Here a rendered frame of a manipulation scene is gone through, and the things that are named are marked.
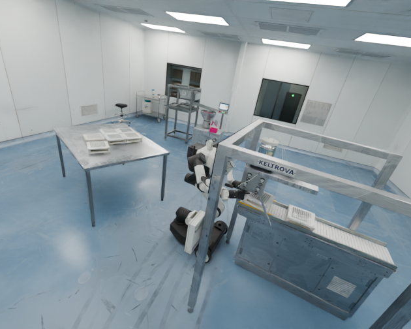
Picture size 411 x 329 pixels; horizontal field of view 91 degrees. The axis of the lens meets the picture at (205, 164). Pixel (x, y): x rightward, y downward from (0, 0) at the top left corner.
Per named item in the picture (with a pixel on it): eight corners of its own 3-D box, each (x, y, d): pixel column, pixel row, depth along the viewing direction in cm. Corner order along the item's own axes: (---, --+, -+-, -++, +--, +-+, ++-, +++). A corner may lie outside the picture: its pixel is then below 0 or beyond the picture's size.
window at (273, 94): (253, 115, 675) (262, 78, 625) (253, 115, 676) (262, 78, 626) (295, 124, 643) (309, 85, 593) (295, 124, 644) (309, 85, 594)
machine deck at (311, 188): (244, 170, 184) (244, 166, 182) (254, 158, 215) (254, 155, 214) (316, 195, 162) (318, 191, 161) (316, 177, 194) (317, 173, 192)
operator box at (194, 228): (183, 251, 141) (188, 222, 130) (195, 236, 155) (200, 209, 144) (191, 255, 139) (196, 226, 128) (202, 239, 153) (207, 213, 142)
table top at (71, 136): (52, 129, 307) (52, 127, 305) (123, 124, 381) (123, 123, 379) (84, 171, 216) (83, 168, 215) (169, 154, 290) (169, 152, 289)
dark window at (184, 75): (164, 95, 750) (166, 62, 703) (164, 95, 751) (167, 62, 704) (197, 102, 720) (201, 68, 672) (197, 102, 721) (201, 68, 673)
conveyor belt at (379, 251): (236, 207, 207) (237, 203, 204) (243, 196, 228) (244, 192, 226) (395, 274, 160) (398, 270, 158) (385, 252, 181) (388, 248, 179)
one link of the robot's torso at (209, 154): (181, 174, 219) (184, 143, 204) (196, 164, 248) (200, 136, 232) (205, 184, 209) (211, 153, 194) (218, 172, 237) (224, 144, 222)
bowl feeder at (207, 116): (196, 126, 467) (198, 110, 451) (201, 124, 499) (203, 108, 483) (216, 132, 456) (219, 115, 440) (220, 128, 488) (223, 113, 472)
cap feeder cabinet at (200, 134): (188, 158, 487) (192, 128, 454) (197, 151, 536) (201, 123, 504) (213, 165, 472) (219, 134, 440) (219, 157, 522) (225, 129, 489)
